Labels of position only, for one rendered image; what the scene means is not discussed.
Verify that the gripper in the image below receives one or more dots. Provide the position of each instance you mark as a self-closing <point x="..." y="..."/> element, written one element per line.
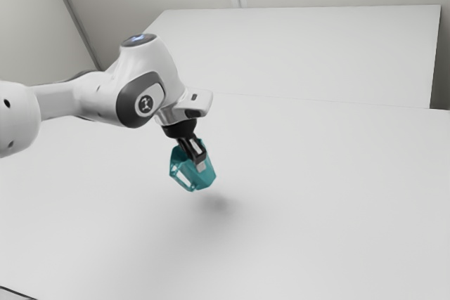
<point x="180" y="130"/>

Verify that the teal faceted mug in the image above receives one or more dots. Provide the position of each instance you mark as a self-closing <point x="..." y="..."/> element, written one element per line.
<point x="197" y="177"/>

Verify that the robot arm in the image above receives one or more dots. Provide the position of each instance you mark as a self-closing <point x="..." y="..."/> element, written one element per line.
<point x="88" y="92"/>

